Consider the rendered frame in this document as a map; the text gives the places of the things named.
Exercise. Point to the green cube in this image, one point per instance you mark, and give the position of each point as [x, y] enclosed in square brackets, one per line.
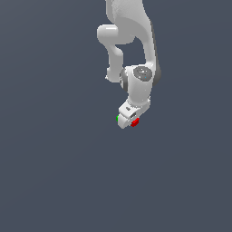
[117, 118]

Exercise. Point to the red cube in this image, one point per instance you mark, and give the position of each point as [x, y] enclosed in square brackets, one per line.
[135, 122]

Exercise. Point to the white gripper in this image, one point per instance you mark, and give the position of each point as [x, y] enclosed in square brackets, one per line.
[128, 113]

